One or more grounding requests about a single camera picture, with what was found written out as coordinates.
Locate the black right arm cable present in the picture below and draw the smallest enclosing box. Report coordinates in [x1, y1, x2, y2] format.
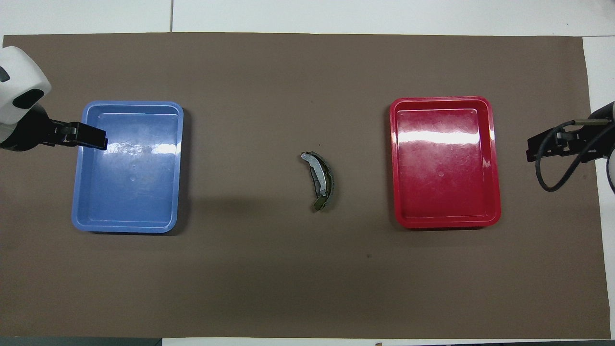
[535, 117, 615, 193]

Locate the red plastic tray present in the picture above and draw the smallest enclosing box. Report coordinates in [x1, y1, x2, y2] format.
[389, 96, 502, 230]

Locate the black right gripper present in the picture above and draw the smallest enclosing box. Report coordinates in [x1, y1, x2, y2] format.
[526, 123, 615, 164]

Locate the blue plastic tray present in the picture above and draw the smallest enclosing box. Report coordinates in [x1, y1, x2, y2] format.
[71, 100, 185, 235]

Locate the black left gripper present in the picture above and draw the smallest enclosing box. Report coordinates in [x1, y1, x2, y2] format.
[0, 104, 108, 152]

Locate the curved grey brake shoe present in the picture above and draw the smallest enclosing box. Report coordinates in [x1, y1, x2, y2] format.
[300, 151, 335, 212]

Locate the brown table mat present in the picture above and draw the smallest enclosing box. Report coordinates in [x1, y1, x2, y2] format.
[0, 32, 612, 340]

